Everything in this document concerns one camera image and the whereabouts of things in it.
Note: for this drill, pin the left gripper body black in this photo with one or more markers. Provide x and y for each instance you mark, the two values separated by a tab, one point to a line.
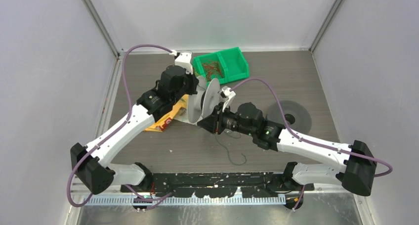
188	87

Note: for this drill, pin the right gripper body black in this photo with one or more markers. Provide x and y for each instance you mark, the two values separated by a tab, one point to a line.
230	121

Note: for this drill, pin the white plastic cable spool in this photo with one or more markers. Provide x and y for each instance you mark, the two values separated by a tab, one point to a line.
201	105

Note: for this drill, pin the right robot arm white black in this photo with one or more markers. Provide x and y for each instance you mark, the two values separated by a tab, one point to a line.
348	165

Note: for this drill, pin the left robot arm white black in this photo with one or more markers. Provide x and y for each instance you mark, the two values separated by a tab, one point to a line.
91	163

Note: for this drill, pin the floral patterned cloth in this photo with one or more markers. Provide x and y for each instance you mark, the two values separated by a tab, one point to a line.
182	114

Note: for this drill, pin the yellow snack bag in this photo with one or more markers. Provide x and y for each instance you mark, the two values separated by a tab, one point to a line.
163	123

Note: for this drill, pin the green three-compartment bin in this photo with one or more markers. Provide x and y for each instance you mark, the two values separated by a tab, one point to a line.
228	65

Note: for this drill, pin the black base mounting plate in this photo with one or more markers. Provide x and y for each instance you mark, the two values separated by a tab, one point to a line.
217	185

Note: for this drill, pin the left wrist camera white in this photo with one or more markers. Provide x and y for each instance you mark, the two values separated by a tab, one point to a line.
183	59

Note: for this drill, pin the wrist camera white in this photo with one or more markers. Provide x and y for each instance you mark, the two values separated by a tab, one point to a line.
183	59
227	95

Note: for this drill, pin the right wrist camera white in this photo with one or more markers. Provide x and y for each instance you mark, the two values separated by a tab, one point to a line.
227	95

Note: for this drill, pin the dark grey cable spool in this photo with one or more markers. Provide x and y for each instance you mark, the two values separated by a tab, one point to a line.
296	115

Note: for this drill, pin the white slotted cable duct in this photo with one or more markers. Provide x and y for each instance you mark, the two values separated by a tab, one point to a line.
126	200

